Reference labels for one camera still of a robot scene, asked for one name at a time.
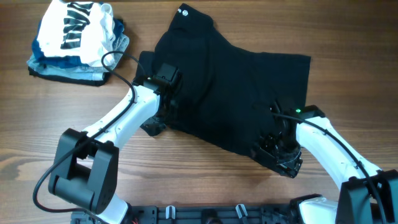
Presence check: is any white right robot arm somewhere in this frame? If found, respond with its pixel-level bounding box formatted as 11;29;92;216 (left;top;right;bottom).
251;102;397;223

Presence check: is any light blue denim garment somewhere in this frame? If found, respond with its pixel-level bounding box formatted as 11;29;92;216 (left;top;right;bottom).
26;32;130;81

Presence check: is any white shirt with black print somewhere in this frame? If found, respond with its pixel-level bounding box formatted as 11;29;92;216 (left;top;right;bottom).
37;0;116;67

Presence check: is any black polo shirt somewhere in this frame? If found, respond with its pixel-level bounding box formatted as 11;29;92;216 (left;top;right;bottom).
139;4;311;160

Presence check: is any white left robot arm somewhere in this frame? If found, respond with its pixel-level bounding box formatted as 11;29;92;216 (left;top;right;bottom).
46;75;179;223

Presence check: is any blue folded garment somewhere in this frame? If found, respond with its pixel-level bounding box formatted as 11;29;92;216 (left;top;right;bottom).
32;18;124;68

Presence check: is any black folded garment under pile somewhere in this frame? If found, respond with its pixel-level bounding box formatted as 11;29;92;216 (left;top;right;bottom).
28;67;111;86

